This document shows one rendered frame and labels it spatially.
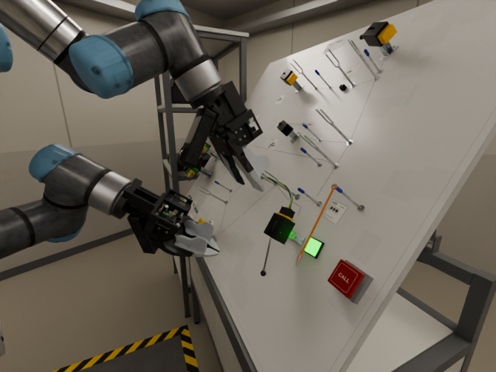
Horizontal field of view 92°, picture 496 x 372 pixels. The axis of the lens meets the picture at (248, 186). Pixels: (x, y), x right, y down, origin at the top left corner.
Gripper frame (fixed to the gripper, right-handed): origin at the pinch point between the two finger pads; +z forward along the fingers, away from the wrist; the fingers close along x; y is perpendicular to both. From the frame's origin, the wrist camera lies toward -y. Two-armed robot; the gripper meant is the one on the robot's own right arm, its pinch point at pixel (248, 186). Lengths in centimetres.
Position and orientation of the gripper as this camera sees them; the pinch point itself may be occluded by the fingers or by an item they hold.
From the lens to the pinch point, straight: 51.1
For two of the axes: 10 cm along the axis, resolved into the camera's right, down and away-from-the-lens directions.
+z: 4.7, 7.9, 4.0
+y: 7.5, -5.9, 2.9
